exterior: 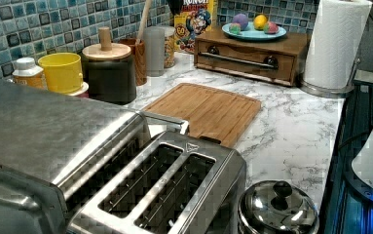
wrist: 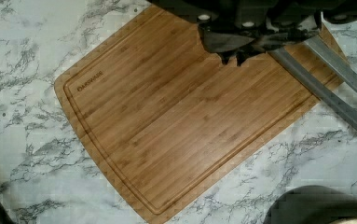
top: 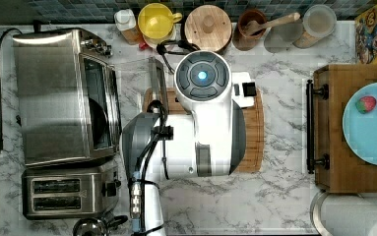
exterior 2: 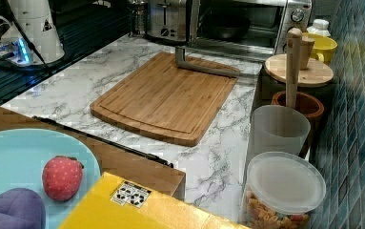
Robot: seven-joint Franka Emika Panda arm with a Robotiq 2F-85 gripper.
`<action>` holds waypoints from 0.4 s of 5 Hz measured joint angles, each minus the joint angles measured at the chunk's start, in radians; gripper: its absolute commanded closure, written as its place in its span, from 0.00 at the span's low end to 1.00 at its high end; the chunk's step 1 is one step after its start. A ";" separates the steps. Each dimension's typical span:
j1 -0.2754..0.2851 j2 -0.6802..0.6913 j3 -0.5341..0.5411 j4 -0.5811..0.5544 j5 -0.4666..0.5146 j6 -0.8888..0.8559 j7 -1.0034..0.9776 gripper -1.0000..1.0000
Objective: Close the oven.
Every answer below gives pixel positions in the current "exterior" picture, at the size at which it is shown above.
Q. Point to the stainless steel toaster oven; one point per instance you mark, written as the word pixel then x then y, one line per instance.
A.
pixel 57 151

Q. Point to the white paper towel roll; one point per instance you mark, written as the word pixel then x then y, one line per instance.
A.
pixel 336 37

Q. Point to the metal paper towel holder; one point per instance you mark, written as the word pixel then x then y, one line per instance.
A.
pixel 330 93

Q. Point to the silver two-slot toaster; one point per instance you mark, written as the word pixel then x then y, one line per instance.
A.
pixel 176 185

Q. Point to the Cap'n Crunch cereal box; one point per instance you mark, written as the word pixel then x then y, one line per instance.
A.
pixel 196 17

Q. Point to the red toy strawberry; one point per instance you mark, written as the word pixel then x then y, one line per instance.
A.
pixel 270 28

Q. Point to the clear cereal jar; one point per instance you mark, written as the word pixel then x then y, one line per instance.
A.
pixel 169 45

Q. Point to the wooden drawer box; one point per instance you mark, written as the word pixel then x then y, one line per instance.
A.
pixel 280 60

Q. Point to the brown wooden utensil holder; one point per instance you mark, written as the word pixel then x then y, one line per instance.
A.
pixel 138 52

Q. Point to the yellow toy lemon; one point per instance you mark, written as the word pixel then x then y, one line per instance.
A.
pixel 259 22

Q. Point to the purple toy fruit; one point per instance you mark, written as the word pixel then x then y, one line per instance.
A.
pixel 242 20

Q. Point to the green pink toy fruit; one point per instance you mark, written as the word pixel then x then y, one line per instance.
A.
pixel 235 28

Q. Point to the black canister with wooden lid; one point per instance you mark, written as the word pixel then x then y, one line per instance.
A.
pixel 109 70

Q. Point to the yellow plastic cup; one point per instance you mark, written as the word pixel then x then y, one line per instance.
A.
pixel 63 72

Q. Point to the wooden spoon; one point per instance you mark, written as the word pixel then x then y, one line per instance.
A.
pixel 143 21

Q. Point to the white-capped spice bottle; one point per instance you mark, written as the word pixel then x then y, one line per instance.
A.
pixel 28 73

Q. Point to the pink white bowl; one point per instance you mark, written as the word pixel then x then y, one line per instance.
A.
pixel 82 92

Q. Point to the bamboo cutting board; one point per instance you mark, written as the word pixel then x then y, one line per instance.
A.
pixel 211 112

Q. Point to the stainless steel kettle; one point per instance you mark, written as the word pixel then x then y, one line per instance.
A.
pixel 276 207

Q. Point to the frosted grey tumbler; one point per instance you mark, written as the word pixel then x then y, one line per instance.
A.
pixel 154 38

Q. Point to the light blue plate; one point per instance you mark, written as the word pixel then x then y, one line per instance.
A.
pixel 250 34

